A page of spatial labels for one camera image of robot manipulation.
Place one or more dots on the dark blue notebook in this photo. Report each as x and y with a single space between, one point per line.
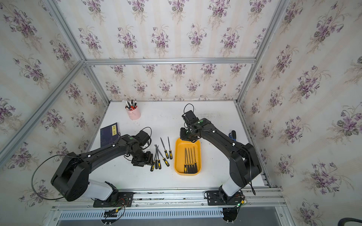
108 134

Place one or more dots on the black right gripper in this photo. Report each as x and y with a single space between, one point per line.
182 137

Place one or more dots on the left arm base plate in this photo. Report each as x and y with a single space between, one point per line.
115 200

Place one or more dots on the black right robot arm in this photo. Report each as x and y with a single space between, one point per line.
244 164

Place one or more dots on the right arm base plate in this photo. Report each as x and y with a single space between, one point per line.
218 198

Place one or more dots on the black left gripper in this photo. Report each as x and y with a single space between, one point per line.
148 160

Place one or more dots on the diagonal file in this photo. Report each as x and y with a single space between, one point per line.
166 162

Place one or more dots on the pink pen cup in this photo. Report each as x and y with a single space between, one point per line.
133 113

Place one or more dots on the file tool moved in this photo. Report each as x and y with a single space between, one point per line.
194 155
190 162
194 167
185 161

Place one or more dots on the pens in cup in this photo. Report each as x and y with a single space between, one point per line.
131 105

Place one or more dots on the yellow plastic storage box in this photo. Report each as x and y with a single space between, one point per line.
180 146

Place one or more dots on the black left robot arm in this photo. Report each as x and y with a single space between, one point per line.
71 178

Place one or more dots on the blue object by right wall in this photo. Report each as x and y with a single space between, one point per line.
232 135

